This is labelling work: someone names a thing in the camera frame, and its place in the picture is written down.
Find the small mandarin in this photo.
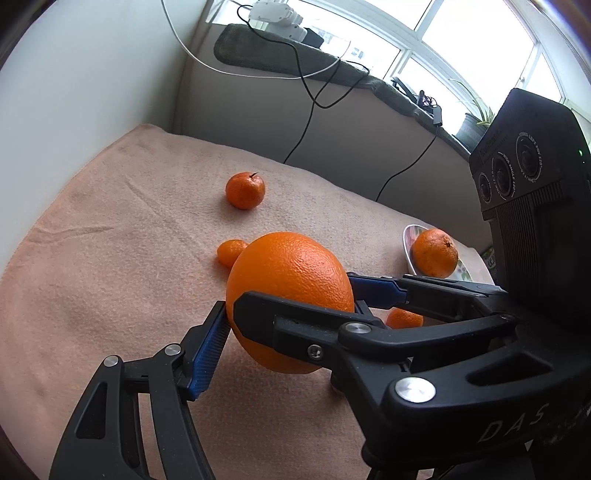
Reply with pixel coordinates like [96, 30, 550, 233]
[386, 308, 424, 329]

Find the large smooth orange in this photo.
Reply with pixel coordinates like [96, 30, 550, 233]
[225, 232, 355, 374]

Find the tiny orange kumquat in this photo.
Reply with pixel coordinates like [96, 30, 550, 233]
[216, 239, 249, 269]

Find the rough orange on plate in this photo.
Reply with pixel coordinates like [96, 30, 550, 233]
[412, 228, 459, 279]

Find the floral white plate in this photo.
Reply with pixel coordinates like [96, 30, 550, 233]
[402, 224, 473, 281]

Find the mandarin with stem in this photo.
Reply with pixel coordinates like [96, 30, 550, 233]
[225, 172, 266, 210]

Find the potted spider plant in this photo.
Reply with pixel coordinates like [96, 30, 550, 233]
[454, 79, 496, 152]

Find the black power adapter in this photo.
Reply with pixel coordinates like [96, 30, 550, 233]
[432, 105, 443, 127]

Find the pink towel cloth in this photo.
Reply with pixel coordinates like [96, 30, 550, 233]
[1, 125, 412, 479]

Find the dark green sill cloth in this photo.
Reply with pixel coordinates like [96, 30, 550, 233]
[213, 24, 469, 157]

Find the white power strip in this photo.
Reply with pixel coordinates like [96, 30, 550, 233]
[249, 1, 308, 42]

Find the black cable right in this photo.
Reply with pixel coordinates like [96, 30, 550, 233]
[375, 124, 440, 204]

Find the black cable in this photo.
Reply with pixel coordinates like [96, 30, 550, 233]
[375, 124, 440, 204]
[235, 4, 372, 165]

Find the black cable left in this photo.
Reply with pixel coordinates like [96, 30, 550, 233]
[235, 4, 372, 165]

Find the white cable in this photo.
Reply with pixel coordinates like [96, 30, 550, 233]
[160, 0, 353, 80]

